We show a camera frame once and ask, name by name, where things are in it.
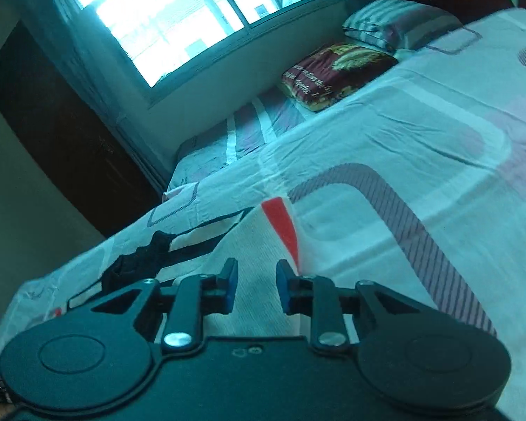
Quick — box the striped grey pillow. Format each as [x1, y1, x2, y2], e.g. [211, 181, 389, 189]
[343, 0, 463, 53]

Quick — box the window with white frame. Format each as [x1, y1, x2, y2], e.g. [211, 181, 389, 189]
[47, 0, 348, 108]

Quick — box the dark wooden door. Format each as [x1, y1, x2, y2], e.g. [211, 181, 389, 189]
[0, 23, 160, 238]

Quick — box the patterned white bed sheet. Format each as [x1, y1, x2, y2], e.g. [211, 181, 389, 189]
[0, 9, 526, 420]

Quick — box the dark red folded blanket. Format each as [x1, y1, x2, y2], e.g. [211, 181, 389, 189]
[281, 43, 398, 112]

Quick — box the teal left curtain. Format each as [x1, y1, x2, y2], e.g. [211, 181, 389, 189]
[13, 0, 169, 194]

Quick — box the striped cream knit sweater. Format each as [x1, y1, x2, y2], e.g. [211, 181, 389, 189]
[47, 196, 361, 343]

